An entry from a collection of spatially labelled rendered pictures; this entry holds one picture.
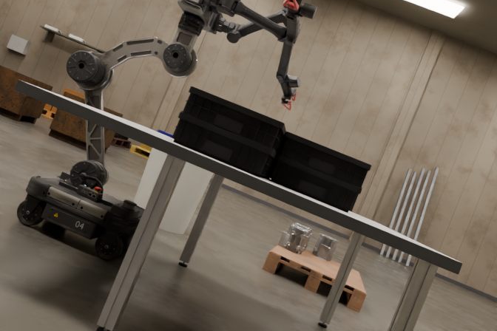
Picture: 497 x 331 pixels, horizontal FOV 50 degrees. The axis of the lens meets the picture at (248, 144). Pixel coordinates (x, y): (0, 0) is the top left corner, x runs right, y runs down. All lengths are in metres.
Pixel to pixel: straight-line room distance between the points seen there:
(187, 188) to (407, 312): 2.63
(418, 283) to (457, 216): 11.10
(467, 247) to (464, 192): 1.23
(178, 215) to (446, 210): 9.34
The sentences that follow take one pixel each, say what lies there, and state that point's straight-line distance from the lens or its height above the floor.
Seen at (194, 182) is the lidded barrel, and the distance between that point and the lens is 4.21.
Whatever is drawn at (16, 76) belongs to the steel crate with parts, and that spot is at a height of 0.62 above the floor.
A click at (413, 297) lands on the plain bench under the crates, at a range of 1.89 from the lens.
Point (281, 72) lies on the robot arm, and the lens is 3.31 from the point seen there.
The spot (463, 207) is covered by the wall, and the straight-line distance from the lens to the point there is 13.00.
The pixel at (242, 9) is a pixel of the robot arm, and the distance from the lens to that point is 2.79.
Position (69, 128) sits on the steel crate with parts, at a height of 0.22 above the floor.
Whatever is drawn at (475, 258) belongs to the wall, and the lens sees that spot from 13.18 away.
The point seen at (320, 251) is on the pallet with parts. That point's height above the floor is 0.21.
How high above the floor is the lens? 0.73
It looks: 2 degrees up
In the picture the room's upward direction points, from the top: 22 degrees clockwise
